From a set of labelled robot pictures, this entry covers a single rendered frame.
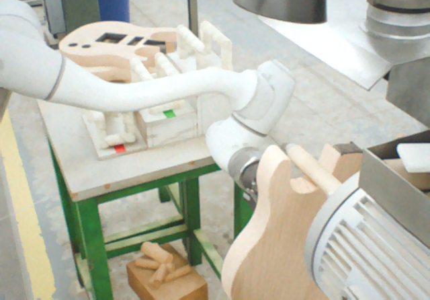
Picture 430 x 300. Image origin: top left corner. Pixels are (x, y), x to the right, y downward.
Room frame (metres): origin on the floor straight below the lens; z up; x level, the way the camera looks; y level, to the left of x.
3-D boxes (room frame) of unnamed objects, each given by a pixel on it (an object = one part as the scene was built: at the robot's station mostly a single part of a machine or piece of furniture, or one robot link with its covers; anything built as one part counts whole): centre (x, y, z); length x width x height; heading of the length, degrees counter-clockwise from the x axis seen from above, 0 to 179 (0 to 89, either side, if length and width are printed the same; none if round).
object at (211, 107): (1.57, 0.03, 1.02); 0.27 x 0.15 x 0.17; 23
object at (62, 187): (1.70, 0.58, 0.45); 0.05 x 0.05 x 0.90; 24
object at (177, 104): (1.43, 0.14, 1.04); 0.11 x 0.03 x 0.03; 113
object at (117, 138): (1.37, 0.29, 0.96); 0.11 x 0.03 x 0.03; 113
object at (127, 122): (1.40, 0.25, 0.99); 0.03 x 0.03 x 0.09
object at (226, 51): (1.51, -0.04, 1.15); 0.03 x 0.03 x 0.09
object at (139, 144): (1.46, 0.32, 0.94); 0.27 x 0.15 x 0.01; 23
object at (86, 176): (1.55, 0.24, 0.55); 0.62 x 0.58 x 0.76; 24
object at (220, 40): (1.59, -0.01, 1.20); 0.20 x 0.03 x 0.03; 22
